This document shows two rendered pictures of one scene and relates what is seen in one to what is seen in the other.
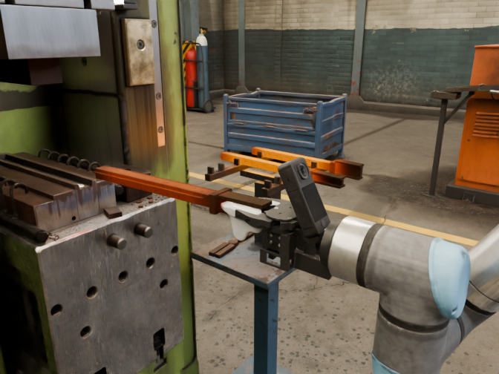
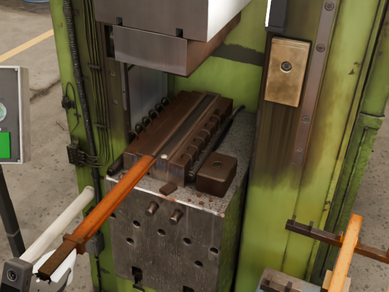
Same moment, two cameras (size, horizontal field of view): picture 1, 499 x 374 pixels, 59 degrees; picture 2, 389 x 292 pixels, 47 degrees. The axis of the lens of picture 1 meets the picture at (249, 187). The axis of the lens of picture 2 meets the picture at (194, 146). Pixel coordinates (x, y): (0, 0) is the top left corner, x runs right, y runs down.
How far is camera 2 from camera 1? 1.10 m
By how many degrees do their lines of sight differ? 67
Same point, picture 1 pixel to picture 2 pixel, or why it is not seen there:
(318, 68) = not seen: outside the picture
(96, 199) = (167, 172)
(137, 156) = (261, 158)
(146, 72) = (286, 94)
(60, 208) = not seen: hidden behind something
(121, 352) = (154, 272)
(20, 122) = (250, 74)
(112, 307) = (150, 243)
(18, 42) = (122, 51)
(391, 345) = not seen: outside the picture
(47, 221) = (130, 164)
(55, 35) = (148, 52)
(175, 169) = (311, 192)
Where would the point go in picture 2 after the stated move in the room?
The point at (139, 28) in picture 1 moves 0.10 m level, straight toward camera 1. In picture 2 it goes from (287, 51) to (252, 57)
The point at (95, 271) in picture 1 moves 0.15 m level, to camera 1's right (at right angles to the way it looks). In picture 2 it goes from (139, 214) to (147, 252)
